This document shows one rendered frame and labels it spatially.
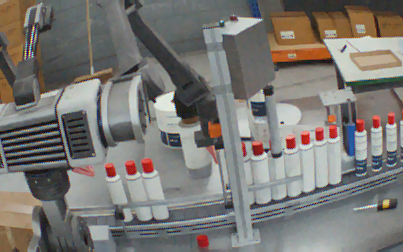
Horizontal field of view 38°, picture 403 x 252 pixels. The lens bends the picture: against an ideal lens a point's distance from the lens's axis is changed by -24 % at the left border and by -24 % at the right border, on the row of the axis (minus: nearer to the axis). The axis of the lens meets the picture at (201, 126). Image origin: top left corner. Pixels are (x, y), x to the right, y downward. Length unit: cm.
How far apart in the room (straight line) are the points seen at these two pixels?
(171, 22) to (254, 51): 473
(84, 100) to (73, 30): 533
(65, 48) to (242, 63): 506
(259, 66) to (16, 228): 89
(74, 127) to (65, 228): 29
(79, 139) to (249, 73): 60
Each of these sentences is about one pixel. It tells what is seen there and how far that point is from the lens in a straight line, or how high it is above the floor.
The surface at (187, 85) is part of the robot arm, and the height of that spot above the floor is 127.
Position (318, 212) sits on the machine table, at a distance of 221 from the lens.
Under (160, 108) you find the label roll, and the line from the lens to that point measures 268.
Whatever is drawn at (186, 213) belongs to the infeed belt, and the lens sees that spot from 226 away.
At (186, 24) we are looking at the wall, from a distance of 663.
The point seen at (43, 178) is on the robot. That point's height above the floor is 136.
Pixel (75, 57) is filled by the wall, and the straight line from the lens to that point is 685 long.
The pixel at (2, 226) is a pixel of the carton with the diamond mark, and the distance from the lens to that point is 191.
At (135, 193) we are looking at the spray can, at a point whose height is 99.
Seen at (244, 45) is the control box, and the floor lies 143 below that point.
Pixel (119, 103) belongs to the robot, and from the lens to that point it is 147.
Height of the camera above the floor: 200
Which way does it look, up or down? 23 degrees down
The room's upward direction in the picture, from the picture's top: 10 degrees counter-clockwise
